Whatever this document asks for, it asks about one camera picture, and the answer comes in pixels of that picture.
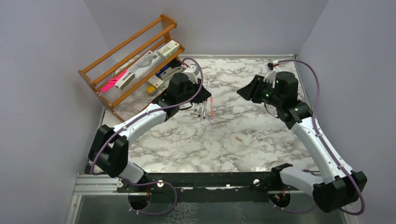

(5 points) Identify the beige deli staples box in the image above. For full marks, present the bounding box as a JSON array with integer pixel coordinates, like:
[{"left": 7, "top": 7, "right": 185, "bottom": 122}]
[{"left": 147, "top": 75, "right": 164, "bottom": 90}]

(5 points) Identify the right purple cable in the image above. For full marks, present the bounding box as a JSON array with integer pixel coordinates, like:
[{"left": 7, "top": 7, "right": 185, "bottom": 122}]
[{"left": 272, "top": 59, "right": 366, "bottom": 217}]

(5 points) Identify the purple cable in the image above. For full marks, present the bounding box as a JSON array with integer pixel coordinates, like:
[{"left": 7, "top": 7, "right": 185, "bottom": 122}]
[
  {"left": 90, "top": 57, "right": 204, "bottom": 217},
  {"left": 272, "top": 59, "right": 366, "bottom": 217}
]

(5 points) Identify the green white deli box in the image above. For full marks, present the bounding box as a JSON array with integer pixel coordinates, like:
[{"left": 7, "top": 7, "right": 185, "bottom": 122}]
[{"left": 157, "top": 40, "right": 180, "bottom": 60}]

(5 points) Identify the white blue tip marker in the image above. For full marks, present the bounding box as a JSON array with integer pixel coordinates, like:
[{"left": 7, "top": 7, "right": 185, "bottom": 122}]
[{"left": 202, "top": 101, "right": 207, "bottom": 119}]

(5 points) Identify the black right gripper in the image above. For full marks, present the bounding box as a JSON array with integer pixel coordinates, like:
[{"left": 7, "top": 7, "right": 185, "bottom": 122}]
[{"left": 238, "top": 74, "right": 283, "bottom": 108}]

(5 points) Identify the yellow grey eraser block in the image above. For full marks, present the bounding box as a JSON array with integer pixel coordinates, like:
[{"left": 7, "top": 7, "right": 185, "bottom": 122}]
[{"left": 146, "top": 86, "right": 158, "bottom": 96}]

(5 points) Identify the long white printed box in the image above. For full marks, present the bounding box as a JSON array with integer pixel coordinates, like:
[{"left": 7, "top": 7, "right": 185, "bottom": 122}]
[{"left": 125, "top": 50, "right": 162, "bottom": 77}]

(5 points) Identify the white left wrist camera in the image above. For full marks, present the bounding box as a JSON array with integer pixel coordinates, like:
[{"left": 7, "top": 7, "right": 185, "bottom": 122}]
[{"left": 183, "top": 64, "right": 199, "bottom": 84}]

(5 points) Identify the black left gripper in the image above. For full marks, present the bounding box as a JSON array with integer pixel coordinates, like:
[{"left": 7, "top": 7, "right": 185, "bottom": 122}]
[{"left": 178, "top": 78, "right": 211, "bottom": 105}]

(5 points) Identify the thin white black pen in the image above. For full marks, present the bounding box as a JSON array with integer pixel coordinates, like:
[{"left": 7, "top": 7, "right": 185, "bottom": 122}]
[{"left": 198, "top": 103, "right": 204, "bottom": 117}]

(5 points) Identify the blue grey stapler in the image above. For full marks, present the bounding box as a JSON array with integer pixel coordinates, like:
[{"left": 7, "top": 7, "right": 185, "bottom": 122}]
[{"left": 156, "top": 60, "right": 183, "bottom": 81}]

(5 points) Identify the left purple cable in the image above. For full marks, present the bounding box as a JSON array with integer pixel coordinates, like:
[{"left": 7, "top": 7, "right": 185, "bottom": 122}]
[{"left": 90, "top": 57, "right": 204, "bottom": 217}]

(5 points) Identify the pink highlighter marker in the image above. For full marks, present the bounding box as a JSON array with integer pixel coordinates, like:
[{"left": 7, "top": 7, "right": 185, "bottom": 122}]
[{"left": 100, "top": 70, "right": 127, "bottom": 93}]

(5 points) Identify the wooden shelf rack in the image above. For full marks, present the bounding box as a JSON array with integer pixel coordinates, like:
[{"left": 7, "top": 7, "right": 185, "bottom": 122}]
[{"left": 78, "top": 14, "right": 185, "bottom": 122}]

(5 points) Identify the beige pen cap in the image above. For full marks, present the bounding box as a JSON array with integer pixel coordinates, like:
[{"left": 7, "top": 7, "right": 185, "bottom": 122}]
[{"left": 235, "top": 136, "right": 243, "bottom": 142}]

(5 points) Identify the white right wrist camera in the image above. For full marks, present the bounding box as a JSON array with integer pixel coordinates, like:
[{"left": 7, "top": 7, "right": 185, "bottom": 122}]
[{"left": 264, "top": 60, "right": 279, "bottom": 83}]

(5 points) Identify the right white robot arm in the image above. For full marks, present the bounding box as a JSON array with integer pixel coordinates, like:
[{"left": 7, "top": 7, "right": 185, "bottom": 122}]
[{"left": 237, "top": 71, "right": 367, "bottom": 213}]

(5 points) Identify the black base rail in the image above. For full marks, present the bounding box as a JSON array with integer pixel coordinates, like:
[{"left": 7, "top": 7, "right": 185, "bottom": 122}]
[{"left": 117, "top": 172, "right": 294, "bottom": 203}]

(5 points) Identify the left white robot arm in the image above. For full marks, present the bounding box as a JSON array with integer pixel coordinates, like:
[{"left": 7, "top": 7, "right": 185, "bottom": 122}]
[{"left": 88, "top": 73, "right": 211, "bottom": 192}]

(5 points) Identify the orange pen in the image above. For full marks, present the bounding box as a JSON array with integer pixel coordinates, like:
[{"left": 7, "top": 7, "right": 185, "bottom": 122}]
[{"left": 210, "top": 97, "right": 214, "bottom": 119}]

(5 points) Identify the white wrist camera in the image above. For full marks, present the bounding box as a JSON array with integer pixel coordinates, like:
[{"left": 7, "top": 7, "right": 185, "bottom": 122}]
[
  {"left": 264, "top": 60, "right": 279, "bottom": 83},
  {"left": 183, "top": 64, "right": 199, "bottom": 84}
]

